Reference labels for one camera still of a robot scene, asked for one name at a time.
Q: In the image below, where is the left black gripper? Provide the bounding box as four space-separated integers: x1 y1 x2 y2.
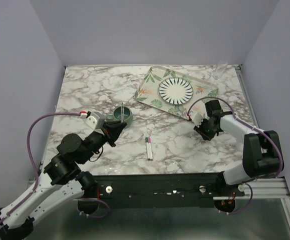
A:
79 121 127 165

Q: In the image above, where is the striped blue white plate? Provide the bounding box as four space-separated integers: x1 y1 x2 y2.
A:
158 77 193 105

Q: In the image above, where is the clear glass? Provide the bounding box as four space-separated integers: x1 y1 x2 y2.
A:
212 57 229 80

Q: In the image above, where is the white pen green tip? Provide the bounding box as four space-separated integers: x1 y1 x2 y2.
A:
146 142 151 161

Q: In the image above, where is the floral leaf tray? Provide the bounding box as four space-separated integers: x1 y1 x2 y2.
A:
135 65 219 120

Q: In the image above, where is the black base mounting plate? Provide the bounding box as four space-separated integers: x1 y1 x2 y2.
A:
66 172 238 210

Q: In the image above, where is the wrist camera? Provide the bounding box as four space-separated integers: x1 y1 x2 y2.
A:
85 111 105 131
189 112 204 127

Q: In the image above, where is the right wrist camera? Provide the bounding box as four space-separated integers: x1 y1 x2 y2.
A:
189 112 204 127

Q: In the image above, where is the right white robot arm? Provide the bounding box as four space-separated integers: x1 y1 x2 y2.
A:
187 97 284 196

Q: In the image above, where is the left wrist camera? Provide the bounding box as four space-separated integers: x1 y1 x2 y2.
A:
85 111 105 131

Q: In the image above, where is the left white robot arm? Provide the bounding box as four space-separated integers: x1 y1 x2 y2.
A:
0 121 127 240

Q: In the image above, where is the green ceramic mug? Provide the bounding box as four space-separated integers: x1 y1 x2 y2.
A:
105 106 133 128

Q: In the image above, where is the white pen pink tip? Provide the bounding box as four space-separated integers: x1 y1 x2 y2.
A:
148 143 153 161

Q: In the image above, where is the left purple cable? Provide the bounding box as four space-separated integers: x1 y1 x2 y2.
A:
0 111 110 238

